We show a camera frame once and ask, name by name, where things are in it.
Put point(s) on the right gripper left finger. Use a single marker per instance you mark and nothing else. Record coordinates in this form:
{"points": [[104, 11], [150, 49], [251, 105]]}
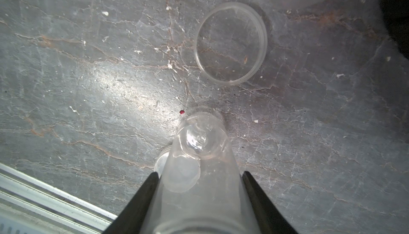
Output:
{"points": [[130, 220]]}

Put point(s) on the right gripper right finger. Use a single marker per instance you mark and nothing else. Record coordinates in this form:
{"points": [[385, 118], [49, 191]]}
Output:
{"points": [[269, 219]]}

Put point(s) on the black plastic case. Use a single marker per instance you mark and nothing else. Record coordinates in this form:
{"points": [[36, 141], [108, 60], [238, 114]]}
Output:
{"points": [[395, 15]]}

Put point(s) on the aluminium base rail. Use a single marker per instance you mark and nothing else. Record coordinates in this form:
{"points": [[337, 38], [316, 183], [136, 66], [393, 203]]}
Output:
{"points": [[30, 206]]}

